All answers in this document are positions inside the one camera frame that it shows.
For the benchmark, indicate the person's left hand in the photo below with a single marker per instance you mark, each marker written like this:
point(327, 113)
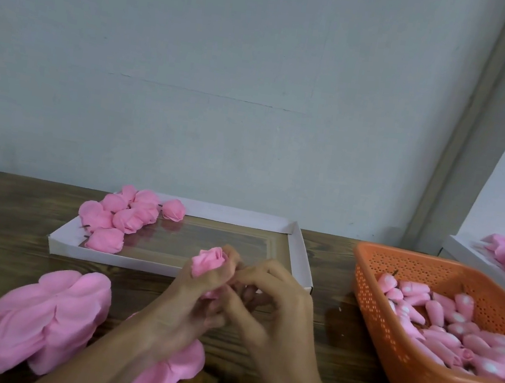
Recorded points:
point(179, 309)

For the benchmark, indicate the person's left forearm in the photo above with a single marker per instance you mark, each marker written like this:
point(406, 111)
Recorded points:
point(105, 364)

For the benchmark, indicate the pink rose buds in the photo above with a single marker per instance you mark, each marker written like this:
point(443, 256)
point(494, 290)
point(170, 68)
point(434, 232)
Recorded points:
point(439, 325)

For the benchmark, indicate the orange plastic basket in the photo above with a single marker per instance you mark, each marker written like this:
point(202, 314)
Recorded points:
point(413, 382)

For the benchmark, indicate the pink petal flower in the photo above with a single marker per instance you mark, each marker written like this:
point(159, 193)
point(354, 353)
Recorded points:
point(146, 205)

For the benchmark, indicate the person's right hand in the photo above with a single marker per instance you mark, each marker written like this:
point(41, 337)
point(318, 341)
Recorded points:
point(275, 336)

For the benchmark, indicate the grey door frame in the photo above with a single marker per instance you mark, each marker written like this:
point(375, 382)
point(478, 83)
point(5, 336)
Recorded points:
point(482, 122)

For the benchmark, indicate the group of finished pink roses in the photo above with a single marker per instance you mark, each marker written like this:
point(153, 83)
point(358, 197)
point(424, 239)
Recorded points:
point(94, 214)

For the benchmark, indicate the stack of pink petals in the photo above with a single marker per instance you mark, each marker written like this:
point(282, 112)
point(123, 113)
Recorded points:
point(46, 319)
point(168, 377)

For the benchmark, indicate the white shallow tray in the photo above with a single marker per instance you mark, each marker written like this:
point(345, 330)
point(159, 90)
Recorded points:
point(171, 243)

